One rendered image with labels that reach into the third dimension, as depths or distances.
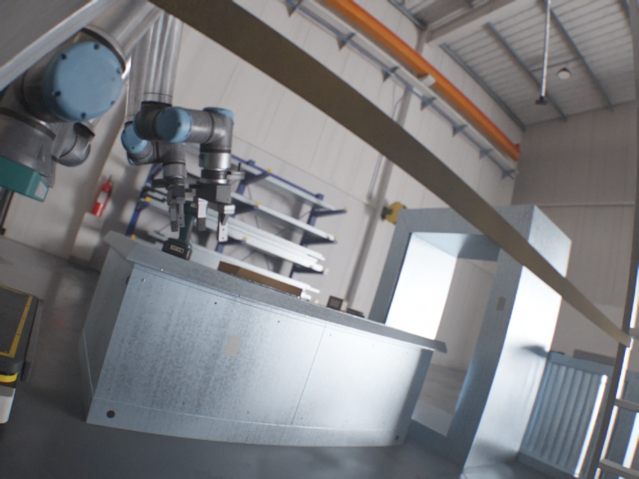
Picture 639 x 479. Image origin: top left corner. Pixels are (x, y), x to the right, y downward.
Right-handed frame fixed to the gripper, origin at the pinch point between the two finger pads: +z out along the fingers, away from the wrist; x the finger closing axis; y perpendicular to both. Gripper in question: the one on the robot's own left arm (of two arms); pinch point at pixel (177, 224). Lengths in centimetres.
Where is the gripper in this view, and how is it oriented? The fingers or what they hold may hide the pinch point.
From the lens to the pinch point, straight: 146.1
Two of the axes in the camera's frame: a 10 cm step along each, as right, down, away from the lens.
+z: 1.0, 9.9, -0.8
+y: 8.8, -0.5, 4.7
